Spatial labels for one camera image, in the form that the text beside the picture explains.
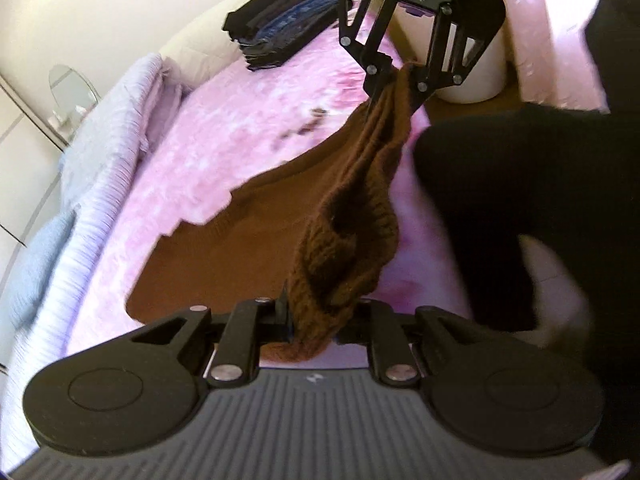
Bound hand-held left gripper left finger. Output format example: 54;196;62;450
130;287;297;389

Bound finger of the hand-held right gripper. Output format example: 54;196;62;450
409;2;502;112
338;0;404;107

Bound oval mirror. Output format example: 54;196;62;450
48;63;101;112

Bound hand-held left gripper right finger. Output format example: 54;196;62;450
339;299;482;389

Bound light blue pillow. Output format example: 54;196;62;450
0;209;77;333

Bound pink fluffy blanket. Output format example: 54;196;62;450
65;7;481;361

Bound brown knit sweater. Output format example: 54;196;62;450
125;61;417;364

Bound white round bin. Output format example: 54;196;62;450
389;0;507;105

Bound lilac ribbed quilt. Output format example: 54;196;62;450
0;52;195;461

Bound folded blue jeans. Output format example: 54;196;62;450
239;0;347;72

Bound person's black clothing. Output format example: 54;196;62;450
414;0;640;466

